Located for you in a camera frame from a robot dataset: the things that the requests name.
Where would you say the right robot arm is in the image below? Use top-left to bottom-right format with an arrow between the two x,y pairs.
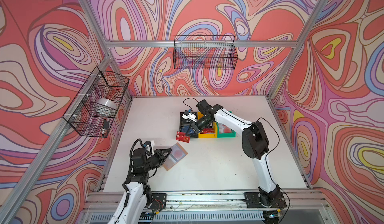
182,100 -> 287,209

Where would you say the yellow plastic bin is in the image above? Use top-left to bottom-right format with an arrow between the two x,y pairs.
198,122 -> 217,139

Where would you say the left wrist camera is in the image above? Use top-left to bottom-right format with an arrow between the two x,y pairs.
143,140 -> 155,151

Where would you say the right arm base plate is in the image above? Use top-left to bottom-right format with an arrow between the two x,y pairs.
242,192 -> 287,210

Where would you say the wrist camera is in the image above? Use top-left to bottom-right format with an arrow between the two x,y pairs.
143,140 -> 155,151
182,111 -> 198,122

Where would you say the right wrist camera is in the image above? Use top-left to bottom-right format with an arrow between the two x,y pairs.
182,111 -> 198,122

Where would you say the wire basket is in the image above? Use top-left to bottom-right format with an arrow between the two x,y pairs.
173,34 -> 238,70
63,67 -> 130,138

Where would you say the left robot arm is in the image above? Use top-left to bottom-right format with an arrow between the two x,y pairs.
109,139 -> 172,224

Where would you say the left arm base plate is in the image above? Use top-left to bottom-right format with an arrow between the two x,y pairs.
144,193 -> 167,212

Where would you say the green plastic bin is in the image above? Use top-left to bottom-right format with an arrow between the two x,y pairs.
216,123 -> 236,138

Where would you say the red credit card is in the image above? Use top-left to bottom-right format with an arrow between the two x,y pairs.
176,132 -> 191,143

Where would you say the back wire basket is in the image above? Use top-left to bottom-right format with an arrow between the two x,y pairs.
173,34 -> 238,70

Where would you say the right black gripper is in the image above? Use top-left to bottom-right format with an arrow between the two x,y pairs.
185,115 -> 214,136

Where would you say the white red circle card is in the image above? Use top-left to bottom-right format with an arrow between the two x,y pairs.
171,148 -> 186,162

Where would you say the aluminium front rail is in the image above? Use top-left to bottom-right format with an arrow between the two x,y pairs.
83,189 -> 331,222

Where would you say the tan leather card holder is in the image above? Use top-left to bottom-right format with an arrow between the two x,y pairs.
162,143 -> 188,171

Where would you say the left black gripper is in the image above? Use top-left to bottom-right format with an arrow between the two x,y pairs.
141,148 -> 171,173

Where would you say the left wire basket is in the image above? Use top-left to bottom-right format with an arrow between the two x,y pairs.
63,67 -> 130,138

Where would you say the small black box in basket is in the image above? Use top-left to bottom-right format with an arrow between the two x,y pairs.
103,119 -> 110,130

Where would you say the black plastic bin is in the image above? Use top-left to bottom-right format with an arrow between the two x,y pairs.
179,112 -> 199,139

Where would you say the silver tape roll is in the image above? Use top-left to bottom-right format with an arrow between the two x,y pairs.
96,98 -> 118,110

